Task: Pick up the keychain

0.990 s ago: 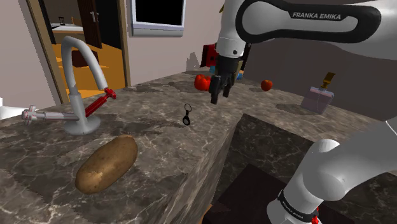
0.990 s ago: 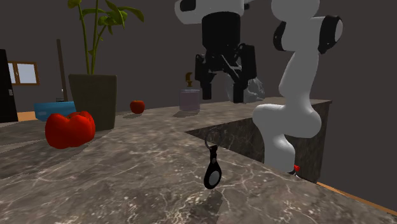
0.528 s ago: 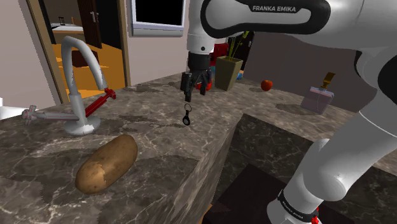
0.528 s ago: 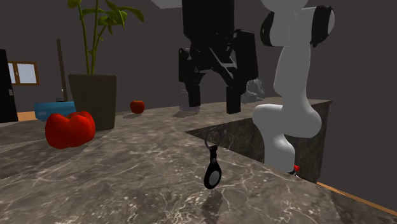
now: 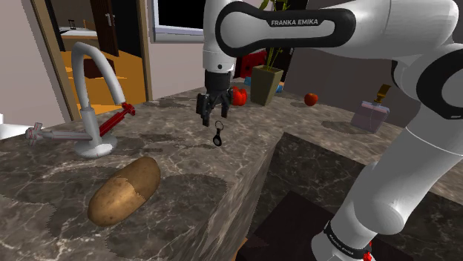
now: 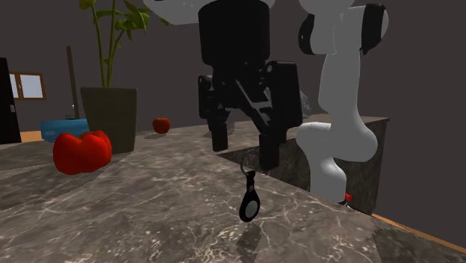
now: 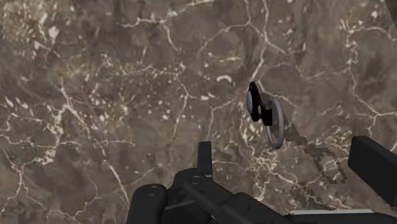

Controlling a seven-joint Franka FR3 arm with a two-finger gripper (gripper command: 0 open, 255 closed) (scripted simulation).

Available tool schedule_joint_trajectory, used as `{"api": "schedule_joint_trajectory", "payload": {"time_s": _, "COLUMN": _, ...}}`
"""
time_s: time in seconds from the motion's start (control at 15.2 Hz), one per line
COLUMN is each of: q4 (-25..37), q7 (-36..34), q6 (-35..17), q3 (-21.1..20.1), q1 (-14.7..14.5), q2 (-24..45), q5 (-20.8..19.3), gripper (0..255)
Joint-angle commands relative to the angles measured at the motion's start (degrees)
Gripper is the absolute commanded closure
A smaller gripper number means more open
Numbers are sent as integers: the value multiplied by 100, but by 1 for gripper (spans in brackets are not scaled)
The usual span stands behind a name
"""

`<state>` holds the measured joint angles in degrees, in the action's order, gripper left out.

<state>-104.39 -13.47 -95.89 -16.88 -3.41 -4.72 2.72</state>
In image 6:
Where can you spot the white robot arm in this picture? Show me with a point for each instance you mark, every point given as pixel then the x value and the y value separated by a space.
pixel 338 91

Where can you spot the red tomato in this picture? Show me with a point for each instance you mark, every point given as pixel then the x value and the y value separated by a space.
pixel 161 125

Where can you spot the wooden-framed window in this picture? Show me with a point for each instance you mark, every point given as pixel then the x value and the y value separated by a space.
pixel 31 86

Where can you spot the tall black cabinet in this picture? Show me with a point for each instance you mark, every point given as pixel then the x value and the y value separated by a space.
pixel 7 109

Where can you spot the blue bin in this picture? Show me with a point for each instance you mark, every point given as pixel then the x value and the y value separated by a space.
pixel 62 130

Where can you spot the red bell pepper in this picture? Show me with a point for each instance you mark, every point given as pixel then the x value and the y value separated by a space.
pixel 82 153

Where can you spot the marble-patterned robot stand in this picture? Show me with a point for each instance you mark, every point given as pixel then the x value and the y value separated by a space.
pixel 364 174

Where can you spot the green plant in dark pot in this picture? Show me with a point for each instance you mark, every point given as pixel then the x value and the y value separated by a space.
pixel 109 120

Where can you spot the dark upright stick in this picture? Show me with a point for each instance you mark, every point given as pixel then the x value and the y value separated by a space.
pixel 72 83

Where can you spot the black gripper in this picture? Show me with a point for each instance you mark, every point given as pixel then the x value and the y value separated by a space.
pixel 233 40

